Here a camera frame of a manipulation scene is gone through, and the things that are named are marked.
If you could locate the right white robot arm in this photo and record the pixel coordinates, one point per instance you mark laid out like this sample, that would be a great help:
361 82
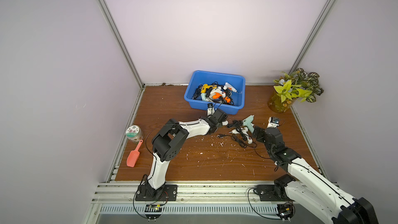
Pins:
304 185

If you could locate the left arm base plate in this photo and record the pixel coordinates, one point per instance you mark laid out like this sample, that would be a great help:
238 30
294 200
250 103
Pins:
167 192

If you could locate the pink plastic scoop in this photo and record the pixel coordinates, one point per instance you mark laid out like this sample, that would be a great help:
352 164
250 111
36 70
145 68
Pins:
134 155

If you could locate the blue plastic storage box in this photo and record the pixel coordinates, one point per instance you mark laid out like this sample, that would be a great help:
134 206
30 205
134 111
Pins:
225 91

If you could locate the potted green plant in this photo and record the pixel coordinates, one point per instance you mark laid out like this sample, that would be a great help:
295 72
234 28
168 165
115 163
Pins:
290 87

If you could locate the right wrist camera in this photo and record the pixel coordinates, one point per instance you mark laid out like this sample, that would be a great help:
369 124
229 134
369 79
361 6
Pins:
273 122

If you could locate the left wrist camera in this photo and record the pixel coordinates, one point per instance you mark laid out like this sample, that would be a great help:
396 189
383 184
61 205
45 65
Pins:
210 109

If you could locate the yellow glue gun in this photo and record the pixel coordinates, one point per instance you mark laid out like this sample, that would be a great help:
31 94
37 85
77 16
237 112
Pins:
207 89

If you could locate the small white red glue gun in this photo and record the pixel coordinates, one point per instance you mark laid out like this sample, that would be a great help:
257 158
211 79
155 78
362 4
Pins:
243 132

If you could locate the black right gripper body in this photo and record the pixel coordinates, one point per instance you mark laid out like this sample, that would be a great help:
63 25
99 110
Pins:
259 134

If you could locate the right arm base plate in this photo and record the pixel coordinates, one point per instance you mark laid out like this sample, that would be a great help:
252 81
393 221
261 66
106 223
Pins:
272 193

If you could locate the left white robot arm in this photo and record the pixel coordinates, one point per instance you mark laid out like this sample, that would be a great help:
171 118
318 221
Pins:
168 142

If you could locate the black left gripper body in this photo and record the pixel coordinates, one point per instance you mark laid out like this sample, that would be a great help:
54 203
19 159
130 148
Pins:
218 126

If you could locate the glass jar floral lid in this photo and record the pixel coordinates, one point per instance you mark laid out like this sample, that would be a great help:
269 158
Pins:
134 133

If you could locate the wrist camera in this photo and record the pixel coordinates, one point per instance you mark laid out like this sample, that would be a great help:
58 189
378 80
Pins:
210 109
273 122

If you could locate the mint glue gun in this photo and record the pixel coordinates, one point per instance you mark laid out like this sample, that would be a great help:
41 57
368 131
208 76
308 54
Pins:
247 122
204 97

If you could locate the white glue gun red switch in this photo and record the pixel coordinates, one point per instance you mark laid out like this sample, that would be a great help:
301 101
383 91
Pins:
218 90

